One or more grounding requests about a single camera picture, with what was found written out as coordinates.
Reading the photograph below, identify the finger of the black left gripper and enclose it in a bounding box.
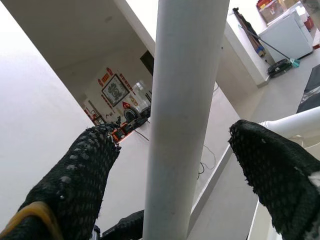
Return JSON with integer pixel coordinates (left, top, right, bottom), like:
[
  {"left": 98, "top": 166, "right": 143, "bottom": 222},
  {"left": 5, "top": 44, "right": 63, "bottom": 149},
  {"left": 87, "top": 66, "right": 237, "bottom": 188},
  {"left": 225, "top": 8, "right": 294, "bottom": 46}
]
[{"left": 101, "top": 209, "right": 145, "bottom": 240}]

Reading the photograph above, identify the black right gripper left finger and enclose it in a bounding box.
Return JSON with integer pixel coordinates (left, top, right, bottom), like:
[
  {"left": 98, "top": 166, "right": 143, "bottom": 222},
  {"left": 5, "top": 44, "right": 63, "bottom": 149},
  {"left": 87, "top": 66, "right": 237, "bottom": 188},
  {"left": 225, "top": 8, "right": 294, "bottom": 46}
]
[{"left": 0, "top": 122, "right": 123, "bottom": 240}]

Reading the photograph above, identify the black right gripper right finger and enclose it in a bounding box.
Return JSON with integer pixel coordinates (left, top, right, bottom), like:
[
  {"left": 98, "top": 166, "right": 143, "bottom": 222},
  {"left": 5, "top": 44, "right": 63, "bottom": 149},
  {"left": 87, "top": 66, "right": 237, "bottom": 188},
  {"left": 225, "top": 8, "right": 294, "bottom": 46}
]
[{"left": 228, "top": 119, "right": 320, "bottom": 240}]

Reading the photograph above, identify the white plastic table leg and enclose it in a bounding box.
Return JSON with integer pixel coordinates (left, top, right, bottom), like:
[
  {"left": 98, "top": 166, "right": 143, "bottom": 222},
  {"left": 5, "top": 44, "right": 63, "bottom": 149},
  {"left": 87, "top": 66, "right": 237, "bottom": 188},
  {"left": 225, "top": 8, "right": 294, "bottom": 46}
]
[
  {"left": 142, "top": 0, "right": 231, "bottom": 240},
  {"left": 258, "top": 106, "right": 320, "bottom": 139}
]

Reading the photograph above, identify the tan rubber band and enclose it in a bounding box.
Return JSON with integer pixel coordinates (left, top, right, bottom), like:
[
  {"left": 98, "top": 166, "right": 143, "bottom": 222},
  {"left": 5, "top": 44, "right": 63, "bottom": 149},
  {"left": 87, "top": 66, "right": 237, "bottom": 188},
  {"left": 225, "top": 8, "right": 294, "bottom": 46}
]
[{"left": 4, "top": 201, "right": 63, "bottom": 240}]

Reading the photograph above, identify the orange black tool case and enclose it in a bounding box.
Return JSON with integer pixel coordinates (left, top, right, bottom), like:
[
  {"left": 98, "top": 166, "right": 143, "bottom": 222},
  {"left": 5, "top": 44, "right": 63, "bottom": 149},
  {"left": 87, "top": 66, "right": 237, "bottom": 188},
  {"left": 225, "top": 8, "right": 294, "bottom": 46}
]
[{"left": 109, "top": 122, "right": 135, "bottom": 142}]

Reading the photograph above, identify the black white round disc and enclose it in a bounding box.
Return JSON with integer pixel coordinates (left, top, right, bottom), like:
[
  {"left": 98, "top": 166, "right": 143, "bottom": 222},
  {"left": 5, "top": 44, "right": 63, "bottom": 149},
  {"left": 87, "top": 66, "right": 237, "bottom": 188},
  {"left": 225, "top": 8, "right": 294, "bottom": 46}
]
[{"left": 123, "top": 107, "right": 141, "bottom": 124}]

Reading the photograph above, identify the black power strip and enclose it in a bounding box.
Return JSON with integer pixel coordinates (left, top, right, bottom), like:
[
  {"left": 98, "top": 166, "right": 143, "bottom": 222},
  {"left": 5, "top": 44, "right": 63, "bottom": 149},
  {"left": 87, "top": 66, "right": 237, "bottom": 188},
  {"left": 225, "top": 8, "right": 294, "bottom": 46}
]
[{"left": 134, "top": 116, "right": 151, "bottom": 127}]

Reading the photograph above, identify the black tablecloth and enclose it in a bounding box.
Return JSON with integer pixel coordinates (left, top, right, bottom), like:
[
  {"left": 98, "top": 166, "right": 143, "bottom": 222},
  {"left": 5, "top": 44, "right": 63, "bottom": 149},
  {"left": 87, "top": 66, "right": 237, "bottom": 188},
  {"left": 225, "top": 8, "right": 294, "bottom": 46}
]
[{"left": 296, "top": 66, "right": 320, "bottom": 114}]

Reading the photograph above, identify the framed calligraphy picture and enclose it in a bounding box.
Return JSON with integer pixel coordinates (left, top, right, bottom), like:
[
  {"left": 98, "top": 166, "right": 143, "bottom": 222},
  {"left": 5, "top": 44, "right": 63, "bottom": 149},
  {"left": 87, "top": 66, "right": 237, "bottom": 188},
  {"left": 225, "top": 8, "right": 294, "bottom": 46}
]
[{"left": 101, "top": 73, "right": 131, "bottom": 108}]

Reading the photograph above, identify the red paper couplet strip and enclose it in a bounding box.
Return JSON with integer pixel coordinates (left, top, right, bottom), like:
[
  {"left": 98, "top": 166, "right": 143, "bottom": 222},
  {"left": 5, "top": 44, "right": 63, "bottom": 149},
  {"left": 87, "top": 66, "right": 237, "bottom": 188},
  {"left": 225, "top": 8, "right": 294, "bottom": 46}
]
[{"left": 119, "top": 72, "right": 137, "bottom": 98}]

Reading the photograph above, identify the mop with teal head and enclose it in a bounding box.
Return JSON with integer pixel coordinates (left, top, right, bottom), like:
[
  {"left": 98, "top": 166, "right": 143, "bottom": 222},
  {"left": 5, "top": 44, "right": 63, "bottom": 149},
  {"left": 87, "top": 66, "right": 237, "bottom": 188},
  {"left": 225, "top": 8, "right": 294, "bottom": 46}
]
[{"left": 237, "top": 24, "right": 300, "bottom": 69}]

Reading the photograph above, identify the brown stick bundle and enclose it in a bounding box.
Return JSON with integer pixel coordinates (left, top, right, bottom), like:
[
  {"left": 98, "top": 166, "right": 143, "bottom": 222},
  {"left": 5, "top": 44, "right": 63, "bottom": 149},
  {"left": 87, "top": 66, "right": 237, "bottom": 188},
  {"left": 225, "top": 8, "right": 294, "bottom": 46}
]
[{"left": 231, "top": 7, "right": 266, "bottom": 58}]

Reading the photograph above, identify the white chest freezer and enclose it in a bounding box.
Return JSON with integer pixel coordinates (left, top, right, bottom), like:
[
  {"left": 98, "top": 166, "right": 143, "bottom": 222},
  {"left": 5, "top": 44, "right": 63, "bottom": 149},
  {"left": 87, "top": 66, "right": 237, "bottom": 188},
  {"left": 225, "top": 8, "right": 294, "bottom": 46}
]
[{"left": 258, "top": 8, "right": 314, "bottom": 63}]

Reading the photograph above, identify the black wall cable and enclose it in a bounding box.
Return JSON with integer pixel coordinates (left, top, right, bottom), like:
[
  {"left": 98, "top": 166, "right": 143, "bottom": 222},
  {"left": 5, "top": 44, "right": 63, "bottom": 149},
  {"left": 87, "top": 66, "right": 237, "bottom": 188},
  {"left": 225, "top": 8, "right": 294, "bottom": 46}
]
[{"left": 197, "top": 143, "right": 216, "bottom": 180}]

